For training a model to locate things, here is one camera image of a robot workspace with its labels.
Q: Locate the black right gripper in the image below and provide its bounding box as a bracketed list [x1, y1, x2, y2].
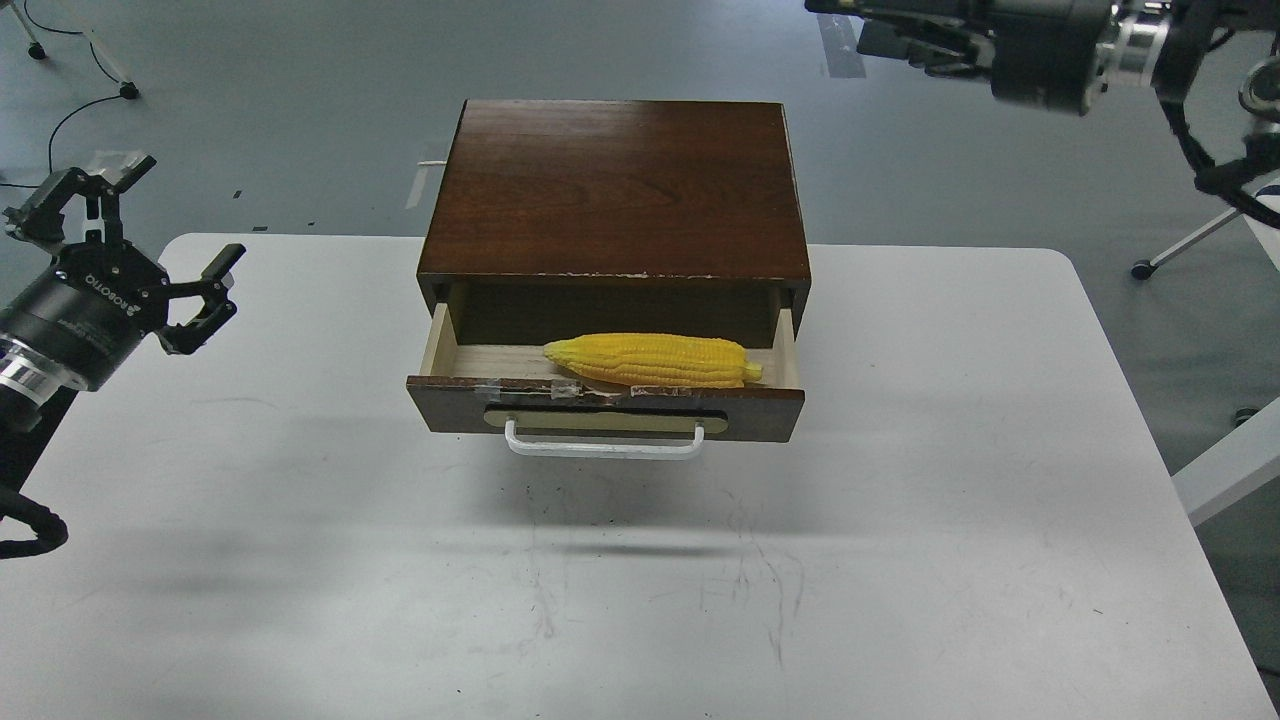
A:
[805, 1, 1112, 117]

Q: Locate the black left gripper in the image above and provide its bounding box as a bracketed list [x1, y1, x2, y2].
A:
[3, 152, 247, 393]

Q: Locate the wooden drawer with white handle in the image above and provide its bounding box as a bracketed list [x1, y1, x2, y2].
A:
[406, 288, 805, 443]

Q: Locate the yellow plastic corn cob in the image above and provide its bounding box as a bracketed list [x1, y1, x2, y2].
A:
[541, 332, 764, 389]

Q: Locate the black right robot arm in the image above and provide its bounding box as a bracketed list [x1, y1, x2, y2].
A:
[805, 1, 1277, 227]

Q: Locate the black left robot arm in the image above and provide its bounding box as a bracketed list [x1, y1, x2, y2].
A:
[1, 152, 244, 559]

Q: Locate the dark wooden drawer cabinet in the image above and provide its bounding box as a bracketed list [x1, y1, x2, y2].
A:
[417, 99, 812, 324]

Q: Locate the white wheeled stand top left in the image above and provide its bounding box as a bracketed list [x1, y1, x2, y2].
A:
[8, 0, 141, 99]

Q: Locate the white wheeled leg right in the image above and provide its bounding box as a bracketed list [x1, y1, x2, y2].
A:
[1129, 209, 1243, 281]

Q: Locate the black floor cable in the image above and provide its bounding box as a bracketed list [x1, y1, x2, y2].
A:
[0, 0, 131, 188]

